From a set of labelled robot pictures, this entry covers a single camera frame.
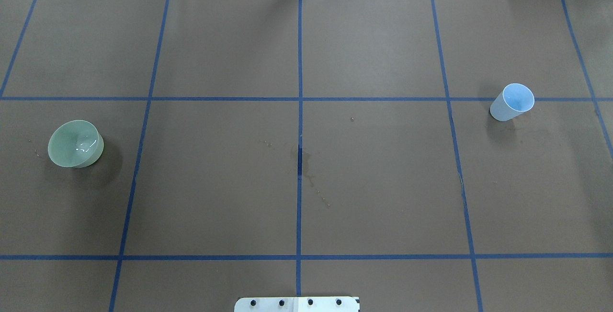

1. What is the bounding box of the green ceramic bowl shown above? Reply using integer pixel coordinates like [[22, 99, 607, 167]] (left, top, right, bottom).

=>
[[47, 120, 104, 169]]

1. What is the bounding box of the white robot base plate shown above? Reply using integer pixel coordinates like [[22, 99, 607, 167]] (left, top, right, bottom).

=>
[[234, 296, 361, 312]]

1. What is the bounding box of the light blue plastic cup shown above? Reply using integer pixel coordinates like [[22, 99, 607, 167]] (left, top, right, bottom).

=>
[[489, 83, 535, 122]]

